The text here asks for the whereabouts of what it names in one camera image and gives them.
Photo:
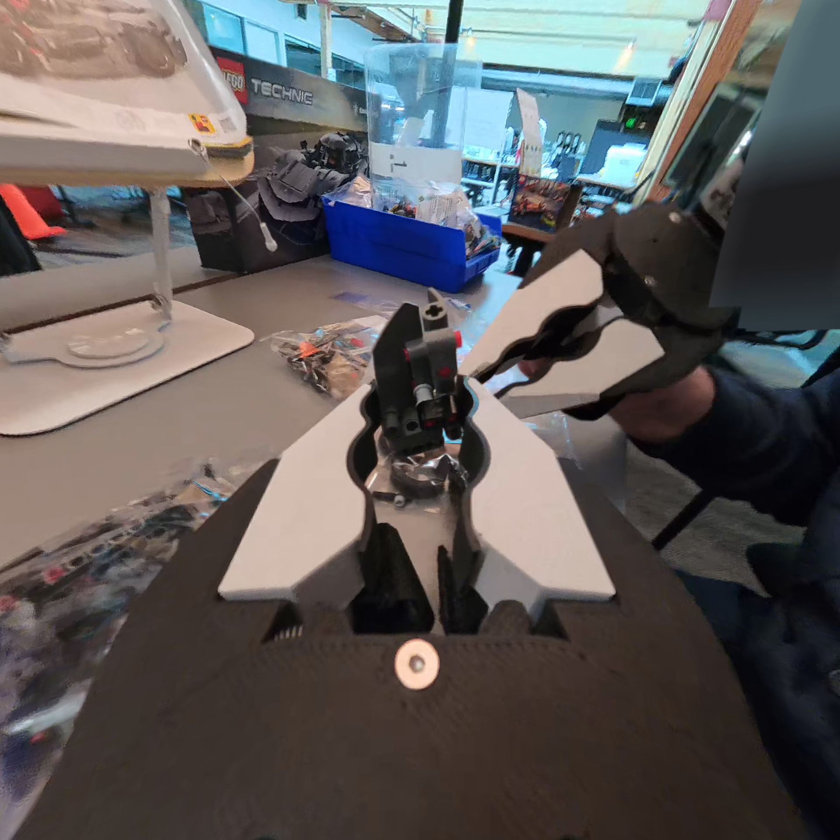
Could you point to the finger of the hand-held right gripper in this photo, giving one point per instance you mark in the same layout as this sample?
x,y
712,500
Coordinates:
x,y
610,367
551,295

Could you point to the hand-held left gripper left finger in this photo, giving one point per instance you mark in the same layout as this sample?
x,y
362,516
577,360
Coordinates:
x,y
289,525

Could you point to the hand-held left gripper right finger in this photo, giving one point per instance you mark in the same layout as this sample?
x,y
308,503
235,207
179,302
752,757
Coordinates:
x,y
544,525

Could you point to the clear bag of black tyres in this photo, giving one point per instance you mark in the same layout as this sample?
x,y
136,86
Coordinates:
x,y
420,482

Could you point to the small black lego assembly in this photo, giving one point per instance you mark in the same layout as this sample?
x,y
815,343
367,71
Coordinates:
x,y
394,367

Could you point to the white-labelled bag of dark parts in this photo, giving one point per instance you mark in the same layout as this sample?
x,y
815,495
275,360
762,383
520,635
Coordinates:
x,y
98,544

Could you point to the person's right forearm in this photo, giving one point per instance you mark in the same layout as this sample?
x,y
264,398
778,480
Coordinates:
x,y
768,446

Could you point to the dark lego set box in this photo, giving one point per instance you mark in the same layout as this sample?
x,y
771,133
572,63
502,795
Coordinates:
x,y
289,98

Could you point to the lego instruction booklet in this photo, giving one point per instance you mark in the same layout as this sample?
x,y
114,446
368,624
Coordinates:
x,y
131,111

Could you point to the person's right hand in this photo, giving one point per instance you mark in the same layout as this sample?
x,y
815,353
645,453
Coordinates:
x,y
663,413

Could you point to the wooden table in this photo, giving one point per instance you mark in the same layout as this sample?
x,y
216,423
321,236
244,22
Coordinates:
x,y
525,233

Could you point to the colourful toy box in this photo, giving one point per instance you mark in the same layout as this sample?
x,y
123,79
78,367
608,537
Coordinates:
x,y
538,203

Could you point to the white box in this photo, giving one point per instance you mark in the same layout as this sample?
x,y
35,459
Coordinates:
x,y
623,164

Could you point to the clear bag of black red parts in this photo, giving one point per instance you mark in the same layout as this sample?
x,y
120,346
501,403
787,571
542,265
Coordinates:
x,y
328,367

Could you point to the blue storage bin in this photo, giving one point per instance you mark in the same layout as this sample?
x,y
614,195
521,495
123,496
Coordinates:
x,y
394,243

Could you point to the clear bag with white label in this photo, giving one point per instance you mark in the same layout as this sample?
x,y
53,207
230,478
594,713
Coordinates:
x,y
420,170

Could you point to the white book stand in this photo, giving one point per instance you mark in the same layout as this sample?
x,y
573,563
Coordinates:
x,y
210,341

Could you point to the wooden beam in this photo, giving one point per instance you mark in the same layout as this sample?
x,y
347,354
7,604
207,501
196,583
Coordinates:
x,y
709,65

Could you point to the person's legs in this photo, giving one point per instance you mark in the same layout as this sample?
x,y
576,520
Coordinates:
x,y
787,656

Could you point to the black pole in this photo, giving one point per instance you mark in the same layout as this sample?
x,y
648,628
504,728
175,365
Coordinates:
x,y
454,19

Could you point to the orange red cone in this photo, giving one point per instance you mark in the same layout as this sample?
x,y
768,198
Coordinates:
x,y
33,216

